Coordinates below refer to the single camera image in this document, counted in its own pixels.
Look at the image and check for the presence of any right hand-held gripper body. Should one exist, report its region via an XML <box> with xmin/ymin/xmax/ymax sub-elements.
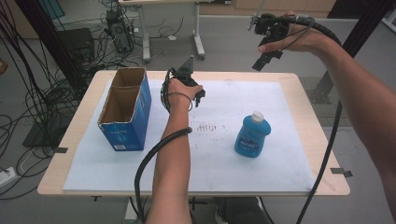
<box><xmin>247</xmin><ymin>12</ymin><xmax>292</xmax><ymax>54</ymax></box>

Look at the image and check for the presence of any person's left hand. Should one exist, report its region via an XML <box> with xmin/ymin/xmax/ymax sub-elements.
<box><xmin>166</xmin><ymin>77</ymin><xmax>204</xmax><ymax>106</ymax></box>

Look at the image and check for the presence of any white desk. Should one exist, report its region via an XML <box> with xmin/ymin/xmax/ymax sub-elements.
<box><xmin>118</xmin><ymin>0</ymin><xmax>216</xmax><ymax>63</ymax></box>

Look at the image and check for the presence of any black metal frame post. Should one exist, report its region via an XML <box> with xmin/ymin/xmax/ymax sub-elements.
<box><xmin>13</xmin><ymin>0</ymin><xmax>87</xmax><ymax>92</ymax></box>
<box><xmin>311</xmin><ymin>0</ymin><xmax>396</xmax><ymax>105</ymax></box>

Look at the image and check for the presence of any white foam board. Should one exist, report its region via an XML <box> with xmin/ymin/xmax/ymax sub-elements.
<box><xmin>62</xmin><ymin>78</ymin><xmax>316</xmax><ymax>192</ymax></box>

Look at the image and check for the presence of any tangle of black floor cables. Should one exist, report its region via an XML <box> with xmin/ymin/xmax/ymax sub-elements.
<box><xmin>0</xmin><ymin>0</ymin><xmax>104</xmax><ymax>200</ymax></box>

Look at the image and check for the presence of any grey grid floor mat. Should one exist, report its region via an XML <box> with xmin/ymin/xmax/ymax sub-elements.
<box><xmin>300</xmin><ymin>77</ymin><xmax>353</xmax><ymax>127</ymax></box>

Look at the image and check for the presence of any black computer tower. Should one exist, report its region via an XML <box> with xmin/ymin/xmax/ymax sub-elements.
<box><xmin>106</xmin><ymin>8</ymin><xmax>134</xmax><ymax>54</ymax></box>

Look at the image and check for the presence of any blue plastic bottle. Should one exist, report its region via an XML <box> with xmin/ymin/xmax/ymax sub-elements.
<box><xmin>233</xmin><ymin>110</ymin><xmax>272</xmax><ymax>159</ymax></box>

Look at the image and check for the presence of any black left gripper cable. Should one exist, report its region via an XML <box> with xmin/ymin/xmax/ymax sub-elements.
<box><xmin>134</xmin><ymin>68</ymin><xmax>194</xmax><ymax>223</ymax></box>

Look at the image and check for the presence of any wooden cabinet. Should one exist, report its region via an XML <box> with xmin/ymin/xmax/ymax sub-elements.
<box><xmin>199</xmin><ymin>0</ymin><xmax>337</xmax><ymax>18</ymax></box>

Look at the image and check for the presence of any black box on floor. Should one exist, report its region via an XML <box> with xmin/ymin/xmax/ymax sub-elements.
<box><xmin>57</xmin><ymin>27</ymin><xmax>96</xmax><ymax>63</ymax></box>

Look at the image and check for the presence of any person's right hand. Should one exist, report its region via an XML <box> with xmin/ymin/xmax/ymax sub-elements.
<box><xmin>257</xmin><ymin>10</ymin><xmax>328</xmax><ymax>57</ymax></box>

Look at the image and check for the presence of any white power strip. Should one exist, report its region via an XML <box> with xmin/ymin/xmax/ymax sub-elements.
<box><xmin>0</xmin><ymin>166</ymin><xmax>17</xmax><ymax>188</ymax></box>

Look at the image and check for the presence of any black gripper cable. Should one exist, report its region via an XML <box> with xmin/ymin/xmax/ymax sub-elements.
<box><xmin>281</xmin><ymin>14</ymin><xmax>344</xmax><ymax>224</ymax></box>
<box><xmin>134</xmin><ymin>68</ymin><xmax>194</xmax><ymax>223</ymax></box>

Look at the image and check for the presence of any blue cardboard box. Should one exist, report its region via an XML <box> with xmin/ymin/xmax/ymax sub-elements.
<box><xmin>97</xmin><ymin>66</ymin><xmax>153</xmax><ymax>152</ymax></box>

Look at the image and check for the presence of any person's right leg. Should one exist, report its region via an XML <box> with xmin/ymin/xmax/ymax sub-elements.
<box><xmin>214</xmin><ymin>196</ymin><xmax>265</xmax><ymax>224</ymax></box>

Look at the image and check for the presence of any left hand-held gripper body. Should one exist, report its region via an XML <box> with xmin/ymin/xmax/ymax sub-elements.
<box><xmin>167</xmin><ymin>55</ymin><xmax>201</xmax><ymax>87</ymax></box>

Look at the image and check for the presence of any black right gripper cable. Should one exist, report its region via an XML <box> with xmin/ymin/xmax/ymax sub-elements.
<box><xmin>281</xmin><ymin>14</ymin><xmax>344</xmax><ymax>224</ymax></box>

